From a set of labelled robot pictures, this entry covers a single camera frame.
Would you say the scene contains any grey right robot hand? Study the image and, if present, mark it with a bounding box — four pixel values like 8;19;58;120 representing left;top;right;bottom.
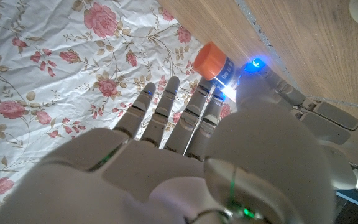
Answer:
0;58;358;224

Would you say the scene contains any orange glue stick cap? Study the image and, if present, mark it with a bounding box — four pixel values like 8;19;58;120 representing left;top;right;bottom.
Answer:
193;42;228;81

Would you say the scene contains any floral backdrop cloth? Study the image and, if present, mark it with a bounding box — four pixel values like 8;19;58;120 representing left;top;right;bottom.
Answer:
0;0;239;224

